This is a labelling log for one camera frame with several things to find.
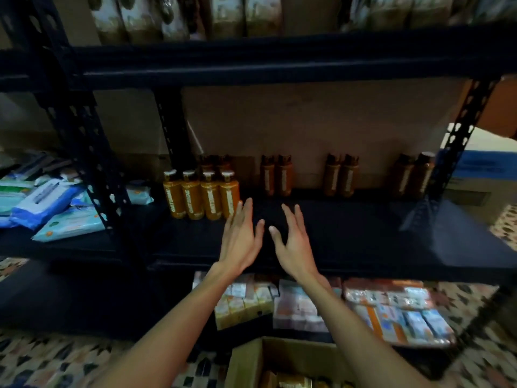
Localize person's right forearm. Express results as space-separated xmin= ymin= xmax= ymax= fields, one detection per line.
xmin=295 ymin=274 xmax=437 ymax=388

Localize flat white packet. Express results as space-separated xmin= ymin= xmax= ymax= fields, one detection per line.
xmin=278 ymin=277 xmax=340 ymax=300

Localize person's left hand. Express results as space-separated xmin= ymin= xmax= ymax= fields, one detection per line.
xmin=216 ymin=198 xmax=266 ymax=280

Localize row of pale pink packets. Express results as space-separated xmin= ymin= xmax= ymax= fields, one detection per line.
xmin=343 ymin=279 xmax=437 ymax=310

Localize person's left forearm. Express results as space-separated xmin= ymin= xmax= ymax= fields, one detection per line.
xmin=93 ymin=266 xmax=243 ymax=388

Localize black metal shelf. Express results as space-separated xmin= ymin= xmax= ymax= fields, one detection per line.
xmin=0 ymin=0 xmax=138 ymax=336
xmin=48 ymin=0 xmax=517 ymax=377

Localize blue white cashew carton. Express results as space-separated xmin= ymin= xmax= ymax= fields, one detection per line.
xmin=444 ymin=125 xmax=517 ymax=227

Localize stack of pink white boxes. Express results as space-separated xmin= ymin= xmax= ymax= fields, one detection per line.
xmin=273 ymin=287 xmax=331 ymax=332

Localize gold bottles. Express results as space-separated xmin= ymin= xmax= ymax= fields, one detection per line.
xmin=258 ymin=370 xmax=357 ymax=388

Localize person's right hand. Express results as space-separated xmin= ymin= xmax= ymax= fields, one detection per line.
xmin=268 ymin=203 xmax=320 ymax=283

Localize row of yellow-capped coffee bottles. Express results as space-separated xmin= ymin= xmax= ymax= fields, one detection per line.
xmin=87 ymin=0 xmax=517 ymax=41

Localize tissue packs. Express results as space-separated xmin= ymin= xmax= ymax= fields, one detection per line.
xmin=212 ymin=282 xmax=276 ymax=332

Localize row of wet wipe packs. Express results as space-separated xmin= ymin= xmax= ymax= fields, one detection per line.
xmin=0 ymin=149 xmax=155 ymax=243

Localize printed cardboard box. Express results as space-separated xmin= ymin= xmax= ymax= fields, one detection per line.
xmin=223 ymin=336 xmax=360 ymax=388

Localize row of orange blue packets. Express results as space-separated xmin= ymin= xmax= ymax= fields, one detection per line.
xmin=355 ymin=303 xmax=457 ymax=348

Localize orange Oatside bottles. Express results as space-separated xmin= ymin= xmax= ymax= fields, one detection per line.
xmin=163 ymin=151 xmax=437 ymax=221

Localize brown wooden cabinet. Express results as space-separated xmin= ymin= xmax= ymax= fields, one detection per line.
xmin=452 ymin=75 xmax=517 ymax=141

